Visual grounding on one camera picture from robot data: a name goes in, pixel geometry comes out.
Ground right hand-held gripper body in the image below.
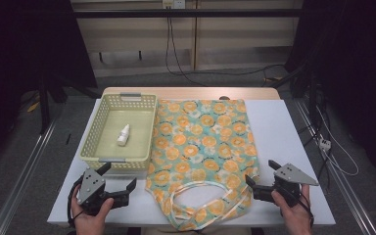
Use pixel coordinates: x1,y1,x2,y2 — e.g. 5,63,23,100
272,163,320,209

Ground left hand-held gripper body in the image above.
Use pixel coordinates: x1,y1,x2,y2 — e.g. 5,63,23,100
74,168,115,216

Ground pale yellow perforated plastic basket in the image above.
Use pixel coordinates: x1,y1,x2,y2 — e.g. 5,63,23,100
79,92,159,171

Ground small white dropper bottle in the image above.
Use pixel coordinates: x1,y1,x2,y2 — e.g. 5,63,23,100
116,123,131,147

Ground orange fruit print tote bag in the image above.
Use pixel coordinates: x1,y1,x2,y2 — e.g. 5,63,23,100
144,97,260,232

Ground person's left hand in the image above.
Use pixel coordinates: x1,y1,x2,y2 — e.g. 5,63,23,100
70,184,115,235

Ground person's right hand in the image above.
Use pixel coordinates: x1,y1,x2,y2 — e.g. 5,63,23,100
270,183,314,235

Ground white table mat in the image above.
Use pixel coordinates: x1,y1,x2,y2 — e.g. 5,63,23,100
46,98,337,227

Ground white power strip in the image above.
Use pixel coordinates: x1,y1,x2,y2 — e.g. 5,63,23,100
318,138,333,152

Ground black stand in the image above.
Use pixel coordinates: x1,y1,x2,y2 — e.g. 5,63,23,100
37,72,103,135

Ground black curtain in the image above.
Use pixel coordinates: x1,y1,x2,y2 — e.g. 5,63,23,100
0,0,98,170
285,0,376,179

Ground brass vertical trim strip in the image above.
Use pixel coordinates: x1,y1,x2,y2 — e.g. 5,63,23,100
190,0,200,71

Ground black horizontal bar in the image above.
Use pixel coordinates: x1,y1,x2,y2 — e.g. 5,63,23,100
72,8,306,20

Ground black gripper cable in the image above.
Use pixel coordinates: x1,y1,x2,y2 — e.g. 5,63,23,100
66,177,85,229
298,190,315,228

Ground aluminium floor rail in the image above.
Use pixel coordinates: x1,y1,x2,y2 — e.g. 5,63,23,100
294,99,376,235
0,119,59,235

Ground white cable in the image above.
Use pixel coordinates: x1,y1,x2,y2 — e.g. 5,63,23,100
315,106,360,177

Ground long black wall cable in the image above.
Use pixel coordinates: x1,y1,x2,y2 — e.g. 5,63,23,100
164,16,288,78

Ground short black wall cable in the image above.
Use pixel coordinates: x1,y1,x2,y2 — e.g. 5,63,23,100
168,16,209,87

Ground white wall socket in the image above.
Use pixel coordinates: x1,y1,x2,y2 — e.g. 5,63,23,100
162,0,187,10

